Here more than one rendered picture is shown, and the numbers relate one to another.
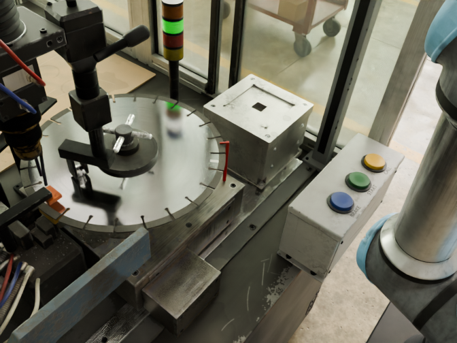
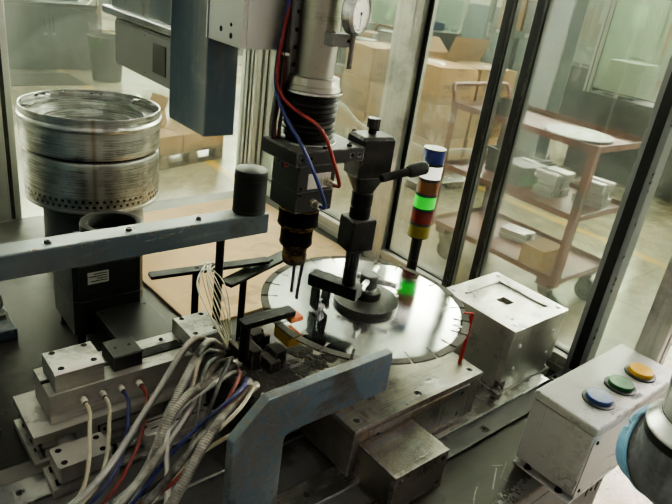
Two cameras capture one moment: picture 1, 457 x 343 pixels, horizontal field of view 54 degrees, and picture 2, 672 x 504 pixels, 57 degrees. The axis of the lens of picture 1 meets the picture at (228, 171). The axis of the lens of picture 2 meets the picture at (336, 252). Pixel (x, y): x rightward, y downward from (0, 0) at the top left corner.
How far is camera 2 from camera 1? 0.35 m
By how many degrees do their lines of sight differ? 23
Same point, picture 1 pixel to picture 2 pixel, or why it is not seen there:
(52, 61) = (273, 240)
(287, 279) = (524, 490)
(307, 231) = (555, 424)
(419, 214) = not seen: outside the picture
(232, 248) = (458, 443)
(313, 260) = (560, 468)
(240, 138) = (480, 328)
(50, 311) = (298, 387)
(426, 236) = not seen: outside the picture
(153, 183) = (392, 330)
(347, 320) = not seen: outside the picture
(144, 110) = (384, 274)
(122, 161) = (362, 305)
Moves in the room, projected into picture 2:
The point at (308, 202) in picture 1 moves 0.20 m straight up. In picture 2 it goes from (559, 391) to (598, 279)
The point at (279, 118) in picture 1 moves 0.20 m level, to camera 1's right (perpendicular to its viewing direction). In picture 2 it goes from (528, 313) to (637, 340)
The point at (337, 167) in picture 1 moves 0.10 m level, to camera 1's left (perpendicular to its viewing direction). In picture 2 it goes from (595, 368) to (535, 352)
